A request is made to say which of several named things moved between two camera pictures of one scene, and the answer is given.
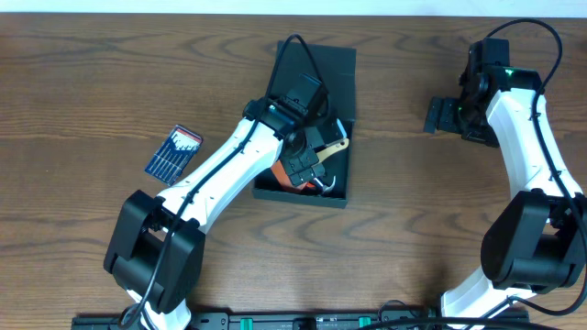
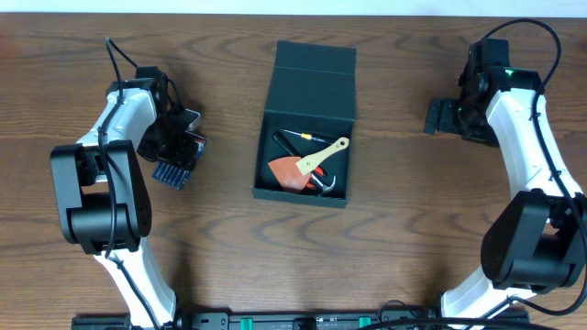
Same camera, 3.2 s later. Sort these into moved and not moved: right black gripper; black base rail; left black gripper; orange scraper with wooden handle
Moved: left black gripper
Not moved: right black gripper; orange scraper with wooden handle; black base rail
